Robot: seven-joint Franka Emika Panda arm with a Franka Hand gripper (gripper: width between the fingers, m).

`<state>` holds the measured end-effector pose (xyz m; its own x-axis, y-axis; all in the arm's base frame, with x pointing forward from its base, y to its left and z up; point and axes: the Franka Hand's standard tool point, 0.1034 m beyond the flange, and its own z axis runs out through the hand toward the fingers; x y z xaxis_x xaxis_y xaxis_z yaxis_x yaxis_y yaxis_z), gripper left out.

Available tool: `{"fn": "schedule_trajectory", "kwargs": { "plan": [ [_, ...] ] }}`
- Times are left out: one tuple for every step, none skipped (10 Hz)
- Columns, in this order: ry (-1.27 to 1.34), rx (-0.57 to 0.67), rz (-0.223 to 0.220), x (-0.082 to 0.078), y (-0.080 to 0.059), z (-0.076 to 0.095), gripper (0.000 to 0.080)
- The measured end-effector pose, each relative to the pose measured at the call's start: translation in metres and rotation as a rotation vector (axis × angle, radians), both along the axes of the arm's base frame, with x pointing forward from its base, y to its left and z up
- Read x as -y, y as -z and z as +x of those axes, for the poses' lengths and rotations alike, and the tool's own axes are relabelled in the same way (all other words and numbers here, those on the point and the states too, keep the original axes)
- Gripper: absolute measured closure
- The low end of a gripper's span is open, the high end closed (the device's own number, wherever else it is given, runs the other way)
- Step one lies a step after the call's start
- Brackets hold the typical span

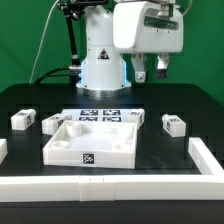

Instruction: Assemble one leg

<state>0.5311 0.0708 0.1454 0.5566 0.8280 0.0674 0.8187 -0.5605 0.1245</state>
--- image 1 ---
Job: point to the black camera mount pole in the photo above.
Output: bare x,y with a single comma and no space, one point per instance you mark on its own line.
73,10

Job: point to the white U-shaped obstacle fence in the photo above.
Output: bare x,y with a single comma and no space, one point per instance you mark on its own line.
208,184

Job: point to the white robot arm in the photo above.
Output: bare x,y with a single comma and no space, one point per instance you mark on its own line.
103,71

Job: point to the white square table top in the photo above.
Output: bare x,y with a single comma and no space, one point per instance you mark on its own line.
93,144

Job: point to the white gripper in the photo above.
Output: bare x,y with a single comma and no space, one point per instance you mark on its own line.
142,27

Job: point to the AprilTag marker sheet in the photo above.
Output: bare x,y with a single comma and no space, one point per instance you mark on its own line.
102,115

